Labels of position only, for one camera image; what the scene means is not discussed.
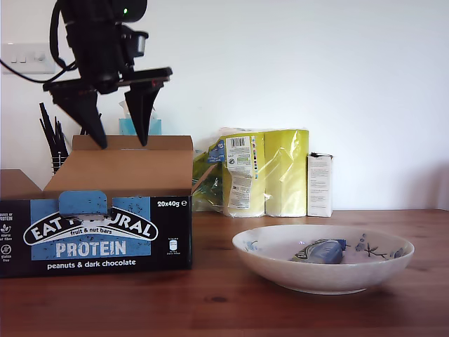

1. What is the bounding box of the Eat Natural carton box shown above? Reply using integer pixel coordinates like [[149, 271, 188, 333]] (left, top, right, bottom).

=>
[[0, 135, 194, 280]]

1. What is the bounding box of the blue protein snack bar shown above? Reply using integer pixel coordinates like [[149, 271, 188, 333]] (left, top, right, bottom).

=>
[[288, 237, 349, 265]]

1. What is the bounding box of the thick black cable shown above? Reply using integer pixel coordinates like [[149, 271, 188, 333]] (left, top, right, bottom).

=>
[[50, 0, 80, 71]]

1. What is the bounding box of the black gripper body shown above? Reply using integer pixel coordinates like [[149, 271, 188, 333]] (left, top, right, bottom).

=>
[[42, 21, 173, 95]]

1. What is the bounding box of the thin black cable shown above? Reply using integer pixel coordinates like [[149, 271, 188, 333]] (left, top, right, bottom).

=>
[[0, 58, 80, 84]]

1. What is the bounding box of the yellow-green paper towel pack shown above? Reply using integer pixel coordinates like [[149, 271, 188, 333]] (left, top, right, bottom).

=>
[[219, 127, 310, 219]]

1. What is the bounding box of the white floral ceramic plate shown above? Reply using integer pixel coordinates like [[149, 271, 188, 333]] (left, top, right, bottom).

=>
[[232, 225, 415, 295]]

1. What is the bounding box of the blue tissue box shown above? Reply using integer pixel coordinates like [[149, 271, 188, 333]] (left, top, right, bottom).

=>
[[119, 118, 163, 137]]

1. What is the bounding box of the small white printed carton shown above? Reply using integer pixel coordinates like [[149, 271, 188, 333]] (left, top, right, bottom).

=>
[[307, 152, 334, 218]]

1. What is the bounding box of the white wall light switch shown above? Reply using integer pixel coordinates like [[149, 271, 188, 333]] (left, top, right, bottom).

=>
[[1, 42, 57, 75]]

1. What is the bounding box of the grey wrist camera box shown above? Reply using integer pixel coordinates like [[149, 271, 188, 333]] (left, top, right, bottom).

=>
[[117, 23, 150, 70]]

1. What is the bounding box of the green plastic bag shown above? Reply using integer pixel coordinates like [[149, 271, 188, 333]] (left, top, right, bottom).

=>
[[192, 150, 225, 213]]

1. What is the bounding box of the black wire stick holder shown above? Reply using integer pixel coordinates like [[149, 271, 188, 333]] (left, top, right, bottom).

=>
[[51, 152, 70, 176]]

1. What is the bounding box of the white tissue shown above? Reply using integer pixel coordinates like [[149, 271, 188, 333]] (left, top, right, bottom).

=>
[[119, 100, 159, 121]]

